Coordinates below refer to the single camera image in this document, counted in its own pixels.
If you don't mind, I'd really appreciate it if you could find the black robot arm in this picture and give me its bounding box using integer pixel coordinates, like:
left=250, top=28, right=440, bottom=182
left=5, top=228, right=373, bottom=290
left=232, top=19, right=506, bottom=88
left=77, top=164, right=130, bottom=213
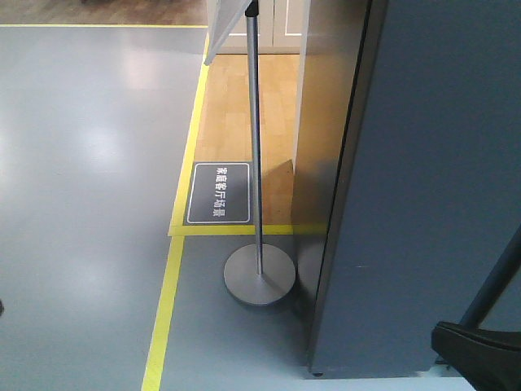
left=431, top=231, right=520, bottom=391

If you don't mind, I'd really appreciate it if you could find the black floor sign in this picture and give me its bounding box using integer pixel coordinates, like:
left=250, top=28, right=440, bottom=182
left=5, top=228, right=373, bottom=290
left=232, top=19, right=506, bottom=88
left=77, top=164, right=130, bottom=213
left=186, top=162, right=252, bottom=225

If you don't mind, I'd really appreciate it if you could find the fridge door white inside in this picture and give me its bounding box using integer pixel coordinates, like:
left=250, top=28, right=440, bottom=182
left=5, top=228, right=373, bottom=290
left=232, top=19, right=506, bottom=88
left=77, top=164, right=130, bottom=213
left=292, top=1, right=520, bottom=379

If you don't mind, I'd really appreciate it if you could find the grey sign stand pole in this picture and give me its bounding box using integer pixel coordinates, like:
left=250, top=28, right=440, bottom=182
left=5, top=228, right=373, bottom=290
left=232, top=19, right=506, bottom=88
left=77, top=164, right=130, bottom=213
left=204, top=1, right=296, bottom=306

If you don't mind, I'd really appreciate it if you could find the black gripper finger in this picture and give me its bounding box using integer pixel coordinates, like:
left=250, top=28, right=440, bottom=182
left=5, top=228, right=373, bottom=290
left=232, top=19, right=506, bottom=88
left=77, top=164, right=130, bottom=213
left=431, top=322, right=520, bottom=390

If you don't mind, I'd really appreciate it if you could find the white panelled cupboard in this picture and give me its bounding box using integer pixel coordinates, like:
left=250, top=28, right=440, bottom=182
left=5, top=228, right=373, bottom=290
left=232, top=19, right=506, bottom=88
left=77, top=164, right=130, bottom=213
left=207, top=0, right=309, bottom=55

